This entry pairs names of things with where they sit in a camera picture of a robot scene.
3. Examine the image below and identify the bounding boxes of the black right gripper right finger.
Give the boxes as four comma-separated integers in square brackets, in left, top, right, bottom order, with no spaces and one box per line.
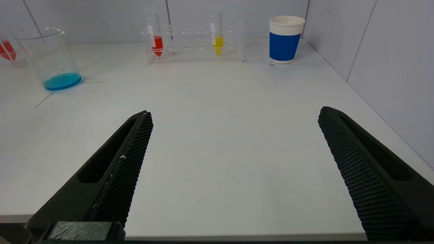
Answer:
[318,106,434,241]

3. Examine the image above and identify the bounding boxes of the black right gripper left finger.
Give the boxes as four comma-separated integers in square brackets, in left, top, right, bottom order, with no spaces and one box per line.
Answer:
[25,110,154,242]

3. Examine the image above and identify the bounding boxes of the clear glass beaker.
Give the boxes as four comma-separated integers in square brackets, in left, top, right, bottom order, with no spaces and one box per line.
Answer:
[13,27,83,92]

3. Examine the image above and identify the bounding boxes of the test tube with red pigment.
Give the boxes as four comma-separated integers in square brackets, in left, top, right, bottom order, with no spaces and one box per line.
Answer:
[0,40,17,62]
[146,14,164,57]

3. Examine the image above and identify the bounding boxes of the clear acrylic test tube rack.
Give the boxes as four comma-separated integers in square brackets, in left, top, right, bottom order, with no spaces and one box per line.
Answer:
[0,30,30,68]
[141,22,245,65]

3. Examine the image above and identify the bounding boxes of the test tube with yellow pigment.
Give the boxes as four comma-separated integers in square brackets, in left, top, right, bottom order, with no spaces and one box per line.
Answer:
[209,5,224,57]

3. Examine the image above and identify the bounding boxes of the blue white paper cup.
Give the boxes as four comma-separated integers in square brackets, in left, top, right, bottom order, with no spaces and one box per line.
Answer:
[269,16,306,64]

